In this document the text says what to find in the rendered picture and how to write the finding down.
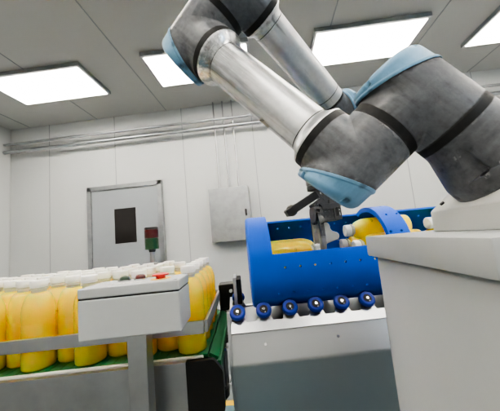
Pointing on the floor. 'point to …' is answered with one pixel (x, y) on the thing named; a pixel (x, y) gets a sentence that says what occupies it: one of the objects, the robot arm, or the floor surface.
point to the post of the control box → (141, 373)
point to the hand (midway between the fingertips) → (319, 249)
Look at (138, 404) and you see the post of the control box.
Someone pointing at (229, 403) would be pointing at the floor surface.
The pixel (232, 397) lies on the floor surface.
